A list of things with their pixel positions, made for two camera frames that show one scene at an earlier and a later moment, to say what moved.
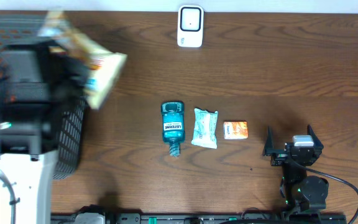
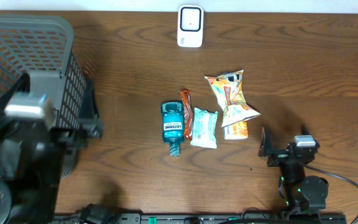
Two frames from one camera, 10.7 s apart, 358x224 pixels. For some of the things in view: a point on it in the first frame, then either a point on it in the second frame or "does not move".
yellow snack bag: [104, 66] to [227, 90]
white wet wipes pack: [205, 128] does not move
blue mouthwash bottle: [173, 125] does not move
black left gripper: [63, 54] to [91, 112]
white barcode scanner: [190, 25] does not move
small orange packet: [235, 130] does not move
